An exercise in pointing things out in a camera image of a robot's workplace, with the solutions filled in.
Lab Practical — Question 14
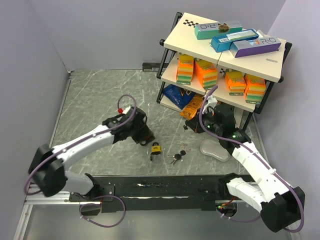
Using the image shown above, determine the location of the sponge pack far left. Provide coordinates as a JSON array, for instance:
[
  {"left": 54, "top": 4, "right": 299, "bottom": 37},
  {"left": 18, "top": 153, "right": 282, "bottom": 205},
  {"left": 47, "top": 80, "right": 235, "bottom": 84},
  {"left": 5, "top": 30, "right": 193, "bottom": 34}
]
[{"left": 176, "top": 53, "right": 194, "bottom": 85}]

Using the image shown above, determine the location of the three-tier shelf rack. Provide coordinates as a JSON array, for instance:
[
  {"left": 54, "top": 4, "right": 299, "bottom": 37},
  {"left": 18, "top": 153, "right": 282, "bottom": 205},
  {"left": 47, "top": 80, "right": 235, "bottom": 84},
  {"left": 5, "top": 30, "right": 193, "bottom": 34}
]
[{"left": 156, "top": 12, "right": 292, "bottom": 130}]

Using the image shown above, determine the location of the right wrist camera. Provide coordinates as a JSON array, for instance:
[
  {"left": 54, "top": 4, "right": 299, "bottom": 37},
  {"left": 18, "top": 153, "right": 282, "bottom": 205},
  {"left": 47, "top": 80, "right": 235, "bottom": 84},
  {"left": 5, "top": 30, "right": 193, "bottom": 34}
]
[{"left": 202, "top": 95, "right": 218, "bottom": 115}]

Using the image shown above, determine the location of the teal R+O box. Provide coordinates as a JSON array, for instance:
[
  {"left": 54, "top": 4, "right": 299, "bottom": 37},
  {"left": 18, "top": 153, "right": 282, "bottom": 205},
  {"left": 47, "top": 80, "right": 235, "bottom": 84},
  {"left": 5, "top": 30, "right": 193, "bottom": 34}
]
[{"left": 194, "top": 20, "right": 243, "bottom": 40}]

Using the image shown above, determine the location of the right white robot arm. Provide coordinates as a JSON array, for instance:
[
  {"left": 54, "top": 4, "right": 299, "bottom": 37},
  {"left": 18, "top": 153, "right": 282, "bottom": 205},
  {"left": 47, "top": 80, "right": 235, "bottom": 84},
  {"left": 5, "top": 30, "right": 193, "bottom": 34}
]
[{"left": 184, "top": 104, "right": 305, "bottom": 233}]

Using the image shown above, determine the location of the sponge pack far right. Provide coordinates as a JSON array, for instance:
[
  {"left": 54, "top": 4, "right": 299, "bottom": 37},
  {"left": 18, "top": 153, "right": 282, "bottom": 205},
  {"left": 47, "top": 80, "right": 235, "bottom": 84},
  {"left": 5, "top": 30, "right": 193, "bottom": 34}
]
[{"left": 244, "top": 74, "right": 266, "bottom": 105}]

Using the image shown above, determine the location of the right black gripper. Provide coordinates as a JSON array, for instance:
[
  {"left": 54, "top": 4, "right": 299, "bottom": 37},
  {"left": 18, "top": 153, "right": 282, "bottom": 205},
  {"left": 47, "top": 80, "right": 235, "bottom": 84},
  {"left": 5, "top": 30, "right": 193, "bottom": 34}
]
[{"left": 186, "top": 107, "right": 222, "bottom": 136}]

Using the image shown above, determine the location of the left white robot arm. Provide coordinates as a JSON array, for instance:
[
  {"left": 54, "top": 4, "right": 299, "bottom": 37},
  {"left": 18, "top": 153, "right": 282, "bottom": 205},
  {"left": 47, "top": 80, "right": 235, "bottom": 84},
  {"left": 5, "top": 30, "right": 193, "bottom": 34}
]
[{"left": 28, "top": 106, "right": 155, "bottom": 201}]

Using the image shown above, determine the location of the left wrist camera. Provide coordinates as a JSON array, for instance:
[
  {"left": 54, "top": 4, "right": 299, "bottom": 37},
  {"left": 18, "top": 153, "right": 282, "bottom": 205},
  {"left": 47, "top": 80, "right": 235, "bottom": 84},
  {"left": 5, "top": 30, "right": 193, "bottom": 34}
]
[{"left": 117, "top": 106, "right": 132, "bottom": 115}]

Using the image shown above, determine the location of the orange sponge pack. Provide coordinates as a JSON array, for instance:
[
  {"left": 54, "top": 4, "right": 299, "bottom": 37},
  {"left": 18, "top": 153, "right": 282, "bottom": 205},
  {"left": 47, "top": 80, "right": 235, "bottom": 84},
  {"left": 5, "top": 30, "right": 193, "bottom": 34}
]
[
  {"left": 224, "top": 68, "right": 247, "bottom": 96},
  {"left": 194, "top": 58, "right": 218, "bottom": 90}
]

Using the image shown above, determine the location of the purple cable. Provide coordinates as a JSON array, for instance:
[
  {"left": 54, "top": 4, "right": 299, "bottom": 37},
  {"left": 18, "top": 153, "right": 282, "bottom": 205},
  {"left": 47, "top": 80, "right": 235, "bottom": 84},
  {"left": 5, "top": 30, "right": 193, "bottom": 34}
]
[
  {"left": 198, "top": 85, "right": 306, "bottom": 233},
  {"left": 23, "top": 94, "right": 138, "bottom": 196}
]

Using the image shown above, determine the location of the black device behind shelf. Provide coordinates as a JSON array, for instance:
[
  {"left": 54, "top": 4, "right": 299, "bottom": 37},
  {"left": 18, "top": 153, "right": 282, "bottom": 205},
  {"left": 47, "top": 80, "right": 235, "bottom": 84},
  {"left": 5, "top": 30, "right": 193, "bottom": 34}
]
[{"left": 142, "top": 62, "right": 160, "bottom": 72}]

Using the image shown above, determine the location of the blue chips bag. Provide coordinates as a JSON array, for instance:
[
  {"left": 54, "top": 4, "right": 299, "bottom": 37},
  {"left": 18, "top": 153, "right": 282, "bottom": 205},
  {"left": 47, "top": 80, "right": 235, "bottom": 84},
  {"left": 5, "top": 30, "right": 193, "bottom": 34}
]
[{"left": 163, "top": 84, "right": 196, "bottom": 110}]

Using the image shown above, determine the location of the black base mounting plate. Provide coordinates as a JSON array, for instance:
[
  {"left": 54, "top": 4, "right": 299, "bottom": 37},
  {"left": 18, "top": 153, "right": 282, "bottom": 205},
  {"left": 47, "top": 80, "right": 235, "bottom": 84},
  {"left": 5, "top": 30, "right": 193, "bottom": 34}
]
[{"left": 69, "top": 173, "right": 235, "bottom": 213}]

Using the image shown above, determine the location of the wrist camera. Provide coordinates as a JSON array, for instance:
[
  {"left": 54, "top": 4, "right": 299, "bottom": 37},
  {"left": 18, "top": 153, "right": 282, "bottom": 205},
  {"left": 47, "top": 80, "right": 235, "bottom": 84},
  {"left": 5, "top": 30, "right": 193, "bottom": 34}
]
[
  {"left": 117, "top": 106, "right": 132, "bottom": 115},
  {"left": 202, "top": 95, "right": 218, "bottom": 115}
]

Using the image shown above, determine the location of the clear plastic pouch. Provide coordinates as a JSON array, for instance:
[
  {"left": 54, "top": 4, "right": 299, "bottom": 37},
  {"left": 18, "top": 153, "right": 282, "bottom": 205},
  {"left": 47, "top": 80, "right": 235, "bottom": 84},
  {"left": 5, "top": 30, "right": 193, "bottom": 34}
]
[{"left": 200, "top": 139, "right": 231, "bottom": 162}]

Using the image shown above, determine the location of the black key bunch on table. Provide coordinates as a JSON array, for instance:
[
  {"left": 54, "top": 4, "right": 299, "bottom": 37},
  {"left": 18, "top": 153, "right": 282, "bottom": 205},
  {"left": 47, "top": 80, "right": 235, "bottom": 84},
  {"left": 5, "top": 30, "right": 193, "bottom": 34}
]
[{"left": 167, "top": 149, "right": 191, "bottom": 165}]

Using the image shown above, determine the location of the purple R+O box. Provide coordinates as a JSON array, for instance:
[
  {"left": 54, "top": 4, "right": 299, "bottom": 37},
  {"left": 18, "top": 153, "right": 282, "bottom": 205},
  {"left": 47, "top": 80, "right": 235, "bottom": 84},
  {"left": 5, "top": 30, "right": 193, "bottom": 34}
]
[{"left": 229, "top": 36, "right": 282, "bottom": 58}]

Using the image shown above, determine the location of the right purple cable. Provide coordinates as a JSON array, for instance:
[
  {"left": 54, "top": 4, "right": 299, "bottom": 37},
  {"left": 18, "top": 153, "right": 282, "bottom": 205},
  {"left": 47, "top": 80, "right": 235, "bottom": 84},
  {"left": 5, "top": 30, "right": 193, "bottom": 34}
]
[{"left": 198, "top": 85, "right": 306, "bottom": 233}]

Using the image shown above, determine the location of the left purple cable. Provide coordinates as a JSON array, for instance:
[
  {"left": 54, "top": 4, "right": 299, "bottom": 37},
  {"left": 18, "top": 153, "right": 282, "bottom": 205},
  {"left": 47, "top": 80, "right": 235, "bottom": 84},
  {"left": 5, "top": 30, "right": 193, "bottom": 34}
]
[{"left": 23, "top": 94, "right": 138, "bottom": 196}]

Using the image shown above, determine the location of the yellow padlock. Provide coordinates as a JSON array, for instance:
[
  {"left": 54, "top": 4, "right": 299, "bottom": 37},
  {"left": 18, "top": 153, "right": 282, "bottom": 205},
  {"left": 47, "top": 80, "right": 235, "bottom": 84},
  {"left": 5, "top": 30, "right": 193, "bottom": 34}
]
[{"left": 150, "top": 142, "right": 162, "bottom": 161}]

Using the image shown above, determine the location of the blue box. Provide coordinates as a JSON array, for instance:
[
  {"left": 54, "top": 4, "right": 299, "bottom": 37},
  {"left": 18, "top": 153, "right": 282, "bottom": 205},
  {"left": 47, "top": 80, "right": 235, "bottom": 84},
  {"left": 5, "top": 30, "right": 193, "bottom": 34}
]
[{"left": 210, "top": 28, "right": 259, "bottom": 53}]

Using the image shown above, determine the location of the black padlock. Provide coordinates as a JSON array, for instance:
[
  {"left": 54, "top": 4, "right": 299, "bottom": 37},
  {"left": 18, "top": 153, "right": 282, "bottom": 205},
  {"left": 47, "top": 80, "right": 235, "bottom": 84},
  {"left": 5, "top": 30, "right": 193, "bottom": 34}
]
[{"left": 139, "top": 140, "right": 150, "bottom": 146}]

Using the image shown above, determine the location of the orange Kettle chips bag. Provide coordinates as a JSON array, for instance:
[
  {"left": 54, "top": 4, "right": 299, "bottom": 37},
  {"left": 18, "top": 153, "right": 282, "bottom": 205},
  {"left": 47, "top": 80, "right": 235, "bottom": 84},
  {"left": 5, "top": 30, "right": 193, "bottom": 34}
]
[{"left": 180, "top": 93, "right": 203, "bottom": 120}]

